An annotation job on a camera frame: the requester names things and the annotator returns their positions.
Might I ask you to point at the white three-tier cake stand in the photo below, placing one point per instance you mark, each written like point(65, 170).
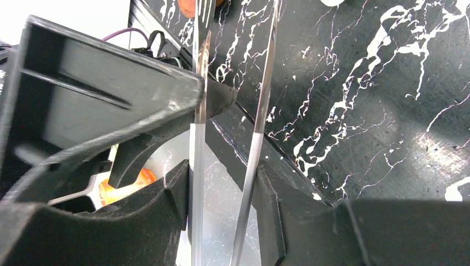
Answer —
point(332, 3)

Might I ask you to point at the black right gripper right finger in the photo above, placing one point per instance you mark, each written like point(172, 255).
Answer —
point(295, 229)

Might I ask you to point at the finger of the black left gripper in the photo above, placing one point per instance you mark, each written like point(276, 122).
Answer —
point(68, 96)
point(133, 154)

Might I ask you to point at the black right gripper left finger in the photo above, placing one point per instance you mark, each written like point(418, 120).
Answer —
point(141, 229)

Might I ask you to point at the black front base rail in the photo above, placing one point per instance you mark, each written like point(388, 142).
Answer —
point(230, 136)

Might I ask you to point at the brown round wooden lid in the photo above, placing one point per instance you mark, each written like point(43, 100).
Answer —
point(188, 7)

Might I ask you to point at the orange plastic cup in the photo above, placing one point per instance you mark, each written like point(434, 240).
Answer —
point(109, 195)

